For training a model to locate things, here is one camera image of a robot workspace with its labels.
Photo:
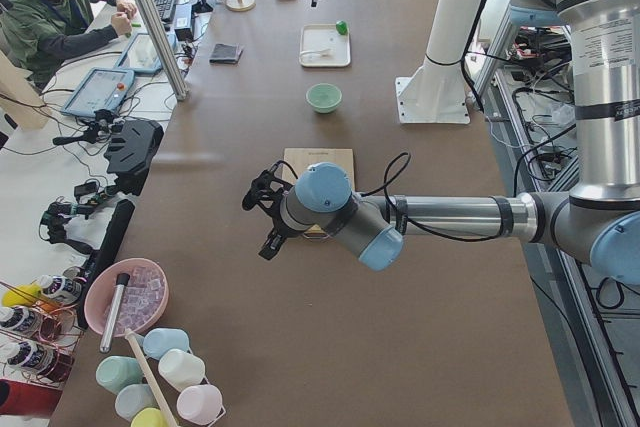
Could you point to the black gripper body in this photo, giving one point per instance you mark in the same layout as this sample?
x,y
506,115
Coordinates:
x,y
278,228

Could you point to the white ceramic spoon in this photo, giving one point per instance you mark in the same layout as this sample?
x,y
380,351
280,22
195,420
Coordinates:
x,y
320,52

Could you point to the mint green bowl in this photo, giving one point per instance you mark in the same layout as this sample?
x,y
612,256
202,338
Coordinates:
x,y
324,98

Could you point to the pink bowl of ice cubes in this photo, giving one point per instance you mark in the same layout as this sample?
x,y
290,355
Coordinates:
x,y
144,299

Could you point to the green lime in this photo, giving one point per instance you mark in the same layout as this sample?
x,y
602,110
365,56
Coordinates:
x,y
342,27

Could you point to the wooden cutting board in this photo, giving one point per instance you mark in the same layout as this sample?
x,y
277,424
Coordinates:
x,y
320,159

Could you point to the cream rabbit tray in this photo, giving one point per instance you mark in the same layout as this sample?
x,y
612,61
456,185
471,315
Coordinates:
x,y
321,36

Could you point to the folded grey cloth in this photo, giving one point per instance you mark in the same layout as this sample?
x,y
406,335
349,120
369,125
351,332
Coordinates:
x,y
226,53

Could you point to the light blue cup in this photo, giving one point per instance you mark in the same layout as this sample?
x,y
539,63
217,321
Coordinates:
x,y
159,341

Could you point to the steel muddler black tip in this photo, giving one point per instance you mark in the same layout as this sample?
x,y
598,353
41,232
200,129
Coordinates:
x,y
122,281

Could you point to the white cup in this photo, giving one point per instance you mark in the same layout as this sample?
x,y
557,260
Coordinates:
x,y
181,369

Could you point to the black long bar device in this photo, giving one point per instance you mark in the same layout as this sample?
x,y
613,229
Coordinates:
x,y
105,256

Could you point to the pink cup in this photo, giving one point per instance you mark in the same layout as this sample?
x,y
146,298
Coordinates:
x,y
200,404

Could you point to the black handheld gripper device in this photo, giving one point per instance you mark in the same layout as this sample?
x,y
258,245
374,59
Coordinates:
x,y
88,197

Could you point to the blue teach pendant far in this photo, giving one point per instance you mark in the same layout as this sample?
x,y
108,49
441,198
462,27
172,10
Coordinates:
x,y
140,56

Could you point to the blue teach pendant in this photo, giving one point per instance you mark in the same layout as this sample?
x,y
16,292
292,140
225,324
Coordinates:
x,y
101,89
140,56

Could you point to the blue teach pendant near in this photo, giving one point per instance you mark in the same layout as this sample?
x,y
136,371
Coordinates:
x,y
101,89

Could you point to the mint green cup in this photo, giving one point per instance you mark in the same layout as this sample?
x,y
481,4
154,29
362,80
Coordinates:
x,y
114,373

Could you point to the pale blue cup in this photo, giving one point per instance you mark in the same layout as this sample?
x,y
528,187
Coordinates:
x,y
132,399

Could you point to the yellow cup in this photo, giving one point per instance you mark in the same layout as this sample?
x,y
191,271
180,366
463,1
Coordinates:
x,y
149,417

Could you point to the seated person green jacket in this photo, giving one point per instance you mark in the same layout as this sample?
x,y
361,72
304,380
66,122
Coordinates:
x,y
42,34

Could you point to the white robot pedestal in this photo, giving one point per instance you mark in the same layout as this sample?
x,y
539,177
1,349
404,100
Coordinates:
x,y
436,92

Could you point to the aluminium frame post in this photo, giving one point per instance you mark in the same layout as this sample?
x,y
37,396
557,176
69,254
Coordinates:
x,y
152,22

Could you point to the wooden rack handle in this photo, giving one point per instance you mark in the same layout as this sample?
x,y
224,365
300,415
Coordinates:
x,y
148,374

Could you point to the copper wire bottle rack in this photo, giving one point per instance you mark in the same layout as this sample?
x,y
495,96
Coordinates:
x,y
39,330

